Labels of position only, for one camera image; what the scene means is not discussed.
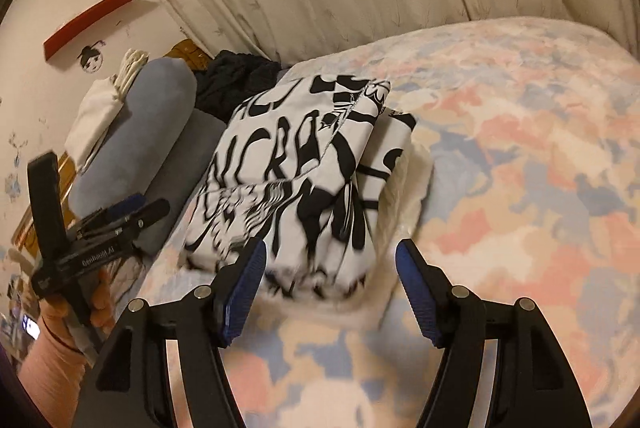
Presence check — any red wall shelf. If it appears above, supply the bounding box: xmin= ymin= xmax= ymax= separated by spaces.
xmin=42 ymin=0 xmax=143 ymax=61

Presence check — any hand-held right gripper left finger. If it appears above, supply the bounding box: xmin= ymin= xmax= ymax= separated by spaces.
xmin=71 ymin=238 xmax=268 ymax=428

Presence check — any person's left forearm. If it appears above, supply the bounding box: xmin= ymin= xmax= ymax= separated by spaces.
xmin=17 ymin=320 xmax=101 ymax=428

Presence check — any white cloth bag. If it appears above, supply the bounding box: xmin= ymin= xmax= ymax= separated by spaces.
xmin=64 ymin=48 xmax=151 ymax=174

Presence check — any person's left hand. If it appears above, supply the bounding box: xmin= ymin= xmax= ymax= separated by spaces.
xmin=41 ymin=269 xmax=117 ymax=351

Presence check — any dark grey pillow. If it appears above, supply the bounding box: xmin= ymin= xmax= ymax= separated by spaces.
xmin=125 ymin=108 xmax=228 ymax=259

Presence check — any pastel patterned bed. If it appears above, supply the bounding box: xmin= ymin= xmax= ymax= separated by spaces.
xmin=135 ymin=15 xmax=640 ymax=428

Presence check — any grey-blue pillow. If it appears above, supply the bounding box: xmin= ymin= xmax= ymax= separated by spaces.
xmin=70 ymin=58 xmax=198 ymax=219

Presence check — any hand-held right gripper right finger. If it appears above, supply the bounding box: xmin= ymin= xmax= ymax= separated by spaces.
xmin=395 ymin=238 xmax=594 ymax=428

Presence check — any black clothing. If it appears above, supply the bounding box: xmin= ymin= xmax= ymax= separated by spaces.
xmin=195 ymin=49 xmax=283 ymax=121

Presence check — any black wrist band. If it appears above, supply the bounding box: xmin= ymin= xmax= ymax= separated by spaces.
xmin=42 ymin=318 xmax=83 ymax=354

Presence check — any cartoon face wall sticker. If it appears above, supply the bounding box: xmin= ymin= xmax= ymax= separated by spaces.
xmin=77 ymin=40 xmax=108 ymax=74

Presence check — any black and white printed jacket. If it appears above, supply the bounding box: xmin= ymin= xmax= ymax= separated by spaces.
xmin=182 ymin=75 xmax=418 ymax=301

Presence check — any white puffer jacket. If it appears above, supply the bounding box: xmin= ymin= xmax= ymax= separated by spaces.
xmin=177 ymin=138 xmax=435 ymax=314

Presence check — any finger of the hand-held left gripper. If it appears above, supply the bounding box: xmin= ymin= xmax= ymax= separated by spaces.
xmin=75 ymin=199 xmax=171 ymax=250
xmin=70 ymin=193 xmax=149 ymax=240

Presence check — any blue flower wall sticker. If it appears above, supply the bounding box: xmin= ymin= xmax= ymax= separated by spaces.
xmin=4 ymin=130 xmax=26 ymax=204

